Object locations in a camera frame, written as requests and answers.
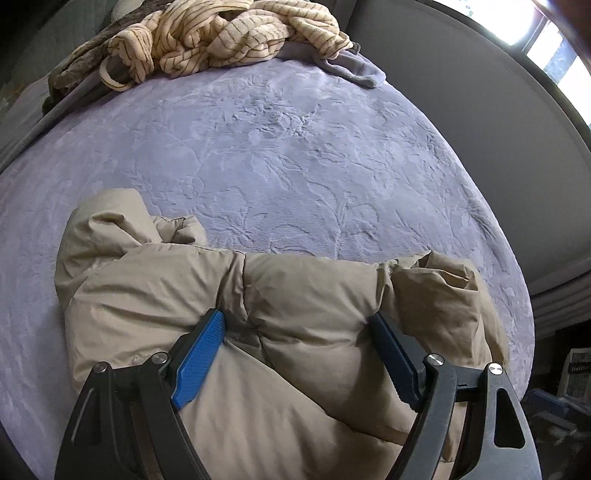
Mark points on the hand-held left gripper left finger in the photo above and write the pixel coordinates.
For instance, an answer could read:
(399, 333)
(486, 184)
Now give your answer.
(201, 355)

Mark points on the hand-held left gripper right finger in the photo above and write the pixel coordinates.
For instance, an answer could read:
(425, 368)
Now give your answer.
(395, 357)

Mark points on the beige puffer jacket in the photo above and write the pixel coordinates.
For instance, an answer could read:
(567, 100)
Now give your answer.
(300, 295)

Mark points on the blue box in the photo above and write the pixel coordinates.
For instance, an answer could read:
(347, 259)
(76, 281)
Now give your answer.
(551, 401)

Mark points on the white labelled box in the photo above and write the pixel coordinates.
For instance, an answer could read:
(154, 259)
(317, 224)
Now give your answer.
(573, 371)

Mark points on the lavender embossed blanket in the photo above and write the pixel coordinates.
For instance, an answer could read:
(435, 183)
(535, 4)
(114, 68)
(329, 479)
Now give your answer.
(277, 161)

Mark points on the grey fleece cloth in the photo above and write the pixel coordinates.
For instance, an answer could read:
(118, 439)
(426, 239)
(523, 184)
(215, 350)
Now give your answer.
(355, 69)

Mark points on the brown patterned cloth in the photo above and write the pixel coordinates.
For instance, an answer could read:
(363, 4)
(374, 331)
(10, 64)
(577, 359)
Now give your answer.
(83, 64)

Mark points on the cream striped garment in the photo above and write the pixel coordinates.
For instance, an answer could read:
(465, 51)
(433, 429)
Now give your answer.
(221, 41)

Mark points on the bright window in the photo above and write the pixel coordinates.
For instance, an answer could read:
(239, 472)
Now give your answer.
(508, 18)

